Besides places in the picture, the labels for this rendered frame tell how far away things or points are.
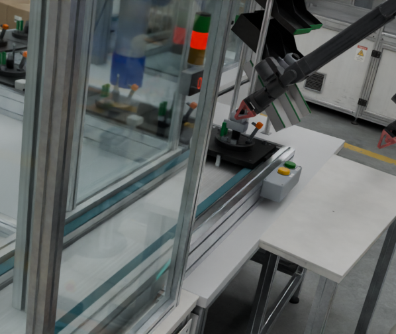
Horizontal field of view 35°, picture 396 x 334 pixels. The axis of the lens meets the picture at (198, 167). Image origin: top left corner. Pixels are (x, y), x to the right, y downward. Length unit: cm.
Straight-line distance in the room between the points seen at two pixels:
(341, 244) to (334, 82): 443
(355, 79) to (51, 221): 548
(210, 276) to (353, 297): 184
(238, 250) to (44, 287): 92
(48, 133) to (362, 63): 546
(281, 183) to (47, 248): 121
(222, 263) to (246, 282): 157
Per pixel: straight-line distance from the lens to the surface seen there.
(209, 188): 195
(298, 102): 260
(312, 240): 192
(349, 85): 624
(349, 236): 200
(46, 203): 86
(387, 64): 610
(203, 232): 160
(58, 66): 79
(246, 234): 185
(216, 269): 166
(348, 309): 328
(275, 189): 198
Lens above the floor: 173
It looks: 23 degrees down
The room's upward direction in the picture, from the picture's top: 10 degrees clockwise
